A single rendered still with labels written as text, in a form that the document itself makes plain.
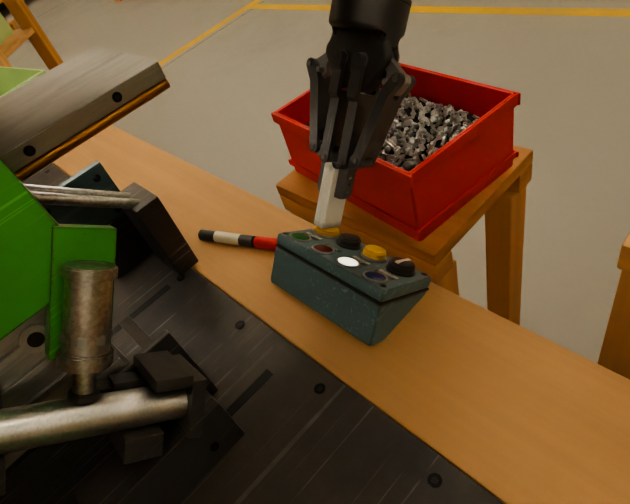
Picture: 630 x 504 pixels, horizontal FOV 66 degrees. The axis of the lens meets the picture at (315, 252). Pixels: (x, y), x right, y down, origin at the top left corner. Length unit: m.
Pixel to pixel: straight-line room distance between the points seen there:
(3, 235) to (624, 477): 0.45
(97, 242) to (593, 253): 1.58
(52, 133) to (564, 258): 1.53
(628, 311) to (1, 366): 0.65
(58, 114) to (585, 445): 0.52
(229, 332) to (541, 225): 1.47
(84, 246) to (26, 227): 0.04
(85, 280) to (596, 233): 1.67
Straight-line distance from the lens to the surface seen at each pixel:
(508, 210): 0.85
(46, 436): 0.40
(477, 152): 0.70
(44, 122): 0.52
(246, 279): 0.57
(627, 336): 0.74
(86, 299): 0.37
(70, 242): 0.39
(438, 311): 0.48
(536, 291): 1.65
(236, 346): 0.51
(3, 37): 3.29
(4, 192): 0.39
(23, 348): 0.43
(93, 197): 0.56
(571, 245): 1.79
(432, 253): 0.67
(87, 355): 0.38
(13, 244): 0.39
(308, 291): 0.50
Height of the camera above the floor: 1.29
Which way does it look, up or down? 43 degrees down
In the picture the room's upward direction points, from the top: 21 degrees counter-clockwise
